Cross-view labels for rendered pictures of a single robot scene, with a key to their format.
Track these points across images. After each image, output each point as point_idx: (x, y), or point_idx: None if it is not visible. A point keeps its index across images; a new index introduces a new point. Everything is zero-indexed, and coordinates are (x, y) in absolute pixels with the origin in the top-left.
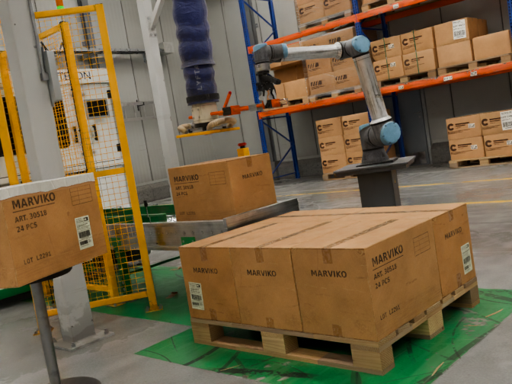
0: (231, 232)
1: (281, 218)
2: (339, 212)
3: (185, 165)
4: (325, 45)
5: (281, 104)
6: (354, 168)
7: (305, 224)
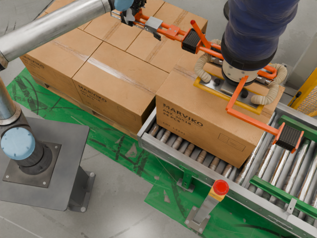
0: (179, 45)
1: (146, 81)
2: (96, 70)
3: (264, 94)
4: (14, 30)
5: (119, 18)
6: (64, 136)
7: (121, 40)
